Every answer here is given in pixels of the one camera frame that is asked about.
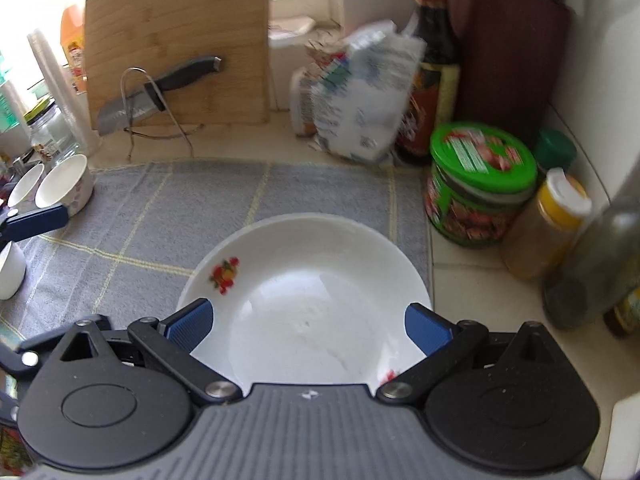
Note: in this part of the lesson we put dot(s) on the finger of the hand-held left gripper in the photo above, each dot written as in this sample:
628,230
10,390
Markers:
40,222
30,358

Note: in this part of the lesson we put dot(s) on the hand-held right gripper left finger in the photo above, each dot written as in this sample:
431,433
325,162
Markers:
192,325

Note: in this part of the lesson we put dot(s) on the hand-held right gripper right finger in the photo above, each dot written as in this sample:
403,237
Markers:
425,332

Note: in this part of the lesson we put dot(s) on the white floral bowl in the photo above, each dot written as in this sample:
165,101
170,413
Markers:
25,187
10,270
62,180

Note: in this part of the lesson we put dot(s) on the white fruit print plate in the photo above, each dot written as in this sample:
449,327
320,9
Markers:
310,280

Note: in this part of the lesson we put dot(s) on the glass jar with lid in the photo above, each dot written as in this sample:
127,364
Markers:
50,135

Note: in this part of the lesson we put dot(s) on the pile of colourful packets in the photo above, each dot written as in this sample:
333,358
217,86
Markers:
9,452

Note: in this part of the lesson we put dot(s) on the grey checked cloth mat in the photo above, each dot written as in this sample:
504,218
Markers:
150,200

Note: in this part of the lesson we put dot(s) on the stack of clear plastic cups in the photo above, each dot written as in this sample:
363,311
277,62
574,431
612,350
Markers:
60,90

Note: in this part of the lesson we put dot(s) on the green lid jar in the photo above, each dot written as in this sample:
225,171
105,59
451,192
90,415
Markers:
475,200

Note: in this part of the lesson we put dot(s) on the yellow spice bottle white cap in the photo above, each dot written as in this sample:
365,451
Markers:
540,230

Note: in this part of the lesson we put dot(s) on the dark glass pepper bottle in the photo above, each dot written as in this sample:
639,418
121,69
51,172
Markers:
585,280

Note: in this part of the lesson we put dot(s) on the orange cooking wine jug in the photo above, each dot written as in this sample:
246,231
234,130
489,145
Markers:
75,35

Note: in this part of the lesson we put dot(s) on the small yellow label bottle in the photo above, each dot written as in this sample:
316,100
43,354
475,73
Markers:
627,312

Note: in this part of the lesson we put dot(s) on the green cap bottle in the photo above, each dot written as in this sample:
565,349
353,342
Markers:
555,150

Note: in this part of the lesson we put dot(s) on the white blue printed bag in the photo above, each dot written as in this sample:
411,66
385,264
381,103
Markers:
360,105

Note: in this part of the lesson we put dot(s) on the dark sauce bottle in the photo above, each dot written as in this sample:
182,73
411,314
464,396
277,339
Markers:
435,90

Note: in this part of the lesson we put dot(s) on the bamboo cutting board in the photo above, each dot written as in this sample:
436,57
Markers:
175,20

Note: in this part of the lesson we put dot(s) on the white pink printed bag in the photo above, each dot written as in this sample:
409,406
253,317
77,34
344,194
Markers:
300,105

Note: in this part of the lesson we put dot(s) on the dark brown cutting board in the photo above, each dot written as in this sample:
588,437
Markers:
510,60

